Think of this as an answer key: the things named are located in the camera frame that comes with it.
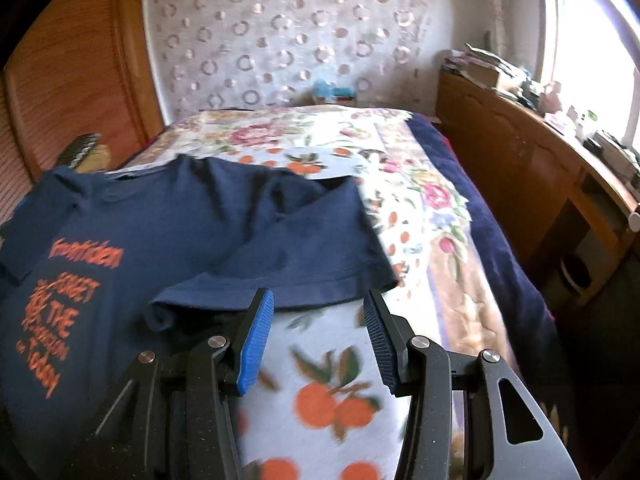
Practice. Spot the cardboard box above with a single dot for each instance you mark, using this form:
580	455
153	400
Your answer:
497	79

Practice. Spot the yellow folded cloth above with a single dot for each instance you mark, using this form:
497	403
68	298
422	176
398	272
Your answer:
102	156

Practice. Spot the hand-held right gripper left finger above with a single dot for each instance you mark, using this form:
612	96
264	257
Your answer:
255	345

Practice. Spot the floral blanket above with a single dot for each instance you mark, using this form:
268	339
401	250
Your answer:
440	195

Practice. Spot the circle pattern wall curtain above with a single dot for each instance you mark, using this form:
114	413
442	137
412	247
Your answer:
280	35

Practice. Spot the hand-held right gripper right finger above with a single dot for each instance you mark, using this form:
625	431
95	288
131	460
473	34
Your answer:
377	345

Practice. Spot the white round knob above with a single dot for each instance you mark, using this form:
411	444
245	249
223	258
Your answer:
634	221

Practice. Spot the wooden wardrobe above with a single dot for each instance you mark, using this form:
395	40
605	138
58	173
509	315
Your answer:
75	60

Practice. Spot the orange fruit print bed sheet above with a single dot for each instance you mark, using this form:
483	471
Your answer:
320	370

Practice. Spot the pink tissue box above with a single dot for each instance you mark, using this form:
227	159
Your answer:
561	122

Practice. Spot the dark patterned folded cloth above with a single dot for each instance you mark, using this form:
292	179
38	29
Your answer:
79	150

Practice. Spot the window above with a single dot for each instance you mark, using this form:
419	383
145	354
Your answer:
590	35

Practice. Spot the long wooden cabinet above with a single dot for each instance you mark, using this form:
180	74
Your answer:
505	160

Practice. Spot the navy blue blanket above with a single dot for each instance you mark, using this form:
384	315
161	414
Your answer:
500	220

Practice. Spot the small black box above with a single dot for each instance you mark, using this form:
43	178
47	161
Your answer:
593	145

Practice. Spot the pink figurine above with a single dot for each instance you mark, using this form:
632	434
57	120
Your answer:
552	97

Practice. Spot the blue tissue packet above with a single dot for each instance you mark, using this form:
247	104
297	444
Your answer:
334	93

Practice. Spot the navy t-shirt with orange print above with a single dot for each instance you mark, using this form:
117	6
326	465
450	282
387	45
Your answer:
190	230

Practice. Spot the stack of papers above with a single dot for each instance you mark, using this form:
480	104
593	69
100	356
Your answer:
480	57

